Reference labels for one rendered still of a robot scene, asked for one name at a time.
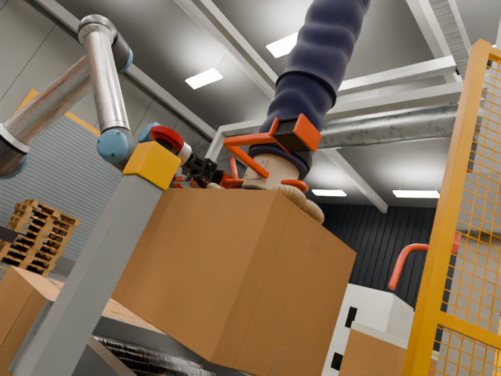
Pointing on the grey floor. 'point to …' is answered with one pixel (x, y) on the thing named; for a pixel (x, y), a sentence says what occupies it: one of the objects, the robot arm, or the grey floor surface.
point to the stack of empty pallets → (37, 236)
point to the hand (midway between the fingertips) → (218, 184)
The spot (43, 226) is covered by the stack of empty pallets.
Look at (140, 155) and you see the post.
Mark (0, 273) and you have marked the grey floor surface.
